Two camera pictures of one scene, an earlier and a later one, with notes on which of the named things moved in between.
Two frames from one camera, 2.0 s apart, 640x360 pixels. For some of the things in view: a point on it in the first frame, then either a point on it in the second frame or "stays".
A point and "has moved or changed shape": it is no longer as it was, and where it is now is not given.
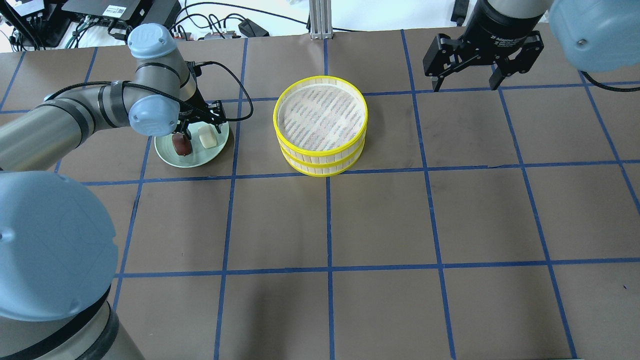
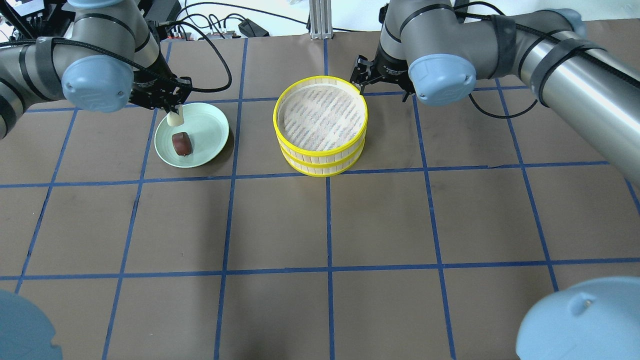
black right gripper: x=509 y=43 to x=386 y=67
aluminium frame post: x=320 y=19 stays
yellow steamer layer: x=320 y=115 stays
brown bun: x=182 y=146 stays
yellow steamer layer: x=322 y=168 stays
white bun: x=207 y=136 has moved or changed shape
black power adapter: x=249 y=29 stays
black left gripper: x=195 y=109 to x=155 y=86
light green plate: x=199 y=155 stays
